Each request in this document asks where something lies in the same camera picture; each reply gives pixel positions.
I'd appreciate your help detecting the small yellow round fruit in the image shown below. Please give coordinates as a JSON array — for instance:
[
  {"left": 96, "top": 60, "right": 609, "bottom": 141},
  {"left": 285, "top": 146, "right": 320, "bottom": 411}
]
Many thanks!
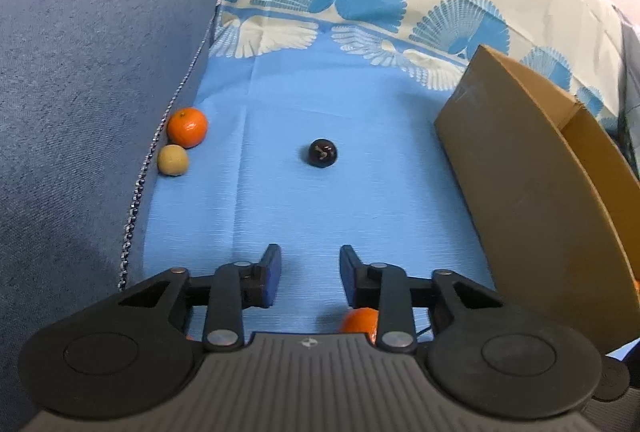
[{"left": 157, "top": 144, "right": 190, "bottom": 176}]

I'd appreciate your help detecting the cardboard box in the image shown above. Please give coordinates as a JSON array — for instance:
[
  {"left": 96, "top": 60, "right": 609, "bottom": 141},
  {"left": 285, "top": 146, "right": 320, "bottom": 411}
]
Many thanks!
[{"left": 434, "top": 43, "right": 640, "bottom": 355}]

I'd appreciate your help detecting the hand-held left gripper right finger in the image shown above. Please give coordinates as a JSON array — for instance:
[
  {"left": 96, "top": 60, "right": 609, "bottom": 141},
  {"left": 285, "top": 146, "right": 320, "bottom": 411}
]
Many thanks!
[{"left": 339, "top": 243, "right": 503, "bottom": 354}]

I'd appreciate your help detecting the fan print blue sheet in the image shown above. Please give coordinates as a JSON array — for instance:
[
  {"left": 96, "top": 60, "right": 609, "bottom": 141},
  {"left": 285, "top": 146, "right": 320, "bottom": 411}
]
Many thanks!
[{"left": 140, "top": 0, "right": 640, "bottom": 358}]

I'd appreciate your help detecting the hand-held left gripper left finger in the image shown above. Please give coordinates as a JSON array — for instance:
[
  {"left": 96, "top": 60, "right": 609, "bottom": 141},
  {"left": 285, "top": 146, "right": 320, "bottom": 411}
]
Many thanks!
[{"left": 117, "top": 243, "right": 283, "bottom": 353}]

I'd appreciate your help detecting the dark purple plum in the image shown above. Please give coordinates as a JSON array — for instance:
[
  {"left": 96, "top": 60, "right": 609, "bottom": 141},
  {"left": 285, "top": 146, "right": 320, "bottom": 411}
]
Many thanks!
[{"left": 307, "top": 138, "right": 339, "bottom": 169}]

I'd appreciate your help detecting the light blue quilt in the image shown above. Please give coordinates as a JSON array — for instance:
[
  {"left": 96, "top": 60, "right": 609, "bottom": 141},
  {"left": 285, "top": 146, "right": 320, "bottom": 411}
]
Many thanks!
[{"left": 617, "top": 7, "right": 640, "bottom": 153}]

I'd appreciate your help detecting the orange tangerine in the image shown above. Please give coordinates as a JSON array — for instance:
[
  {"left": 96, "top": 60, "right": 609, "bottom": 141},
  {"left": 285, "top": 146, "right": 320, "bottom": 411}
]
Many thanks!
[
  {"left": 166, "top": 107, "right": 209, "bottom": 149},
  {"left": 339, "top": 307, "right": 381, "bottom": 343}
]

